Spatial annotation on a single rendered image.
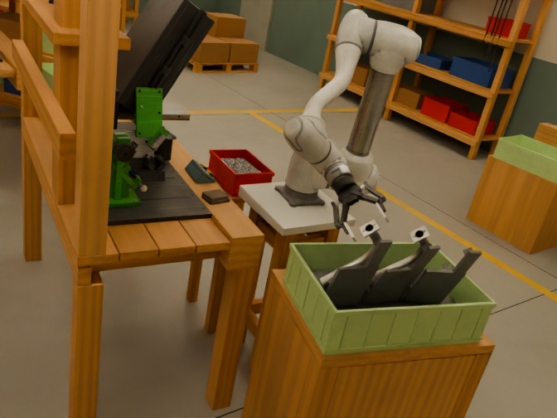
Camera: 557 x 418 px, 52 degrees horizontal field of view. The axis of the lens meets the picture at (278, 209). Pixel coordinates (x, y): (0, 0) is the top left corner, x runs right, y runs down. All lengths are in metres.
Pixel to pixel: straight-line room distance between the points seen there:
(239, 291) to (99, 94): 0.98
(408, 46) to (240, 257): 1.02
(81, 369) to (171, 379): 0.66
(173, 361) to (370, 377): 1.24
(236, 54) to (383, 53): 6.81
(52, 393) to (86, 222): 1.06
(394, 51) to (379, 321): 1.02
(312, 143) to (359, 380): 0.79
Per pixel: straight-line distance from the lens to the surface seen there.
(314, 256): 2.11
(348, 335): 1.82
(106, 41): 1.73
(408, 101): 7.93
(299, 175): 2.47
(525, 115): 7.53
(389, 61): 2.28
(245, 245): 2.18
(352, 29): 2.24
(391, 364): 1.97
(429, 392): 2.18
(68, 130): 1.91
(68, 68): 2.13
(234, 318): 2.38
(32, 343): 3.02
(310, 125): 1.84
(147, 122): 2.51
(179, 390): 2.77
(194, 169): 2.59
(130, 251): 2.02
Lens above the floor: 1.92
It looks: 25 degrees down
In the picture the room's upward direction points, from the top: 11 degrees clockwise
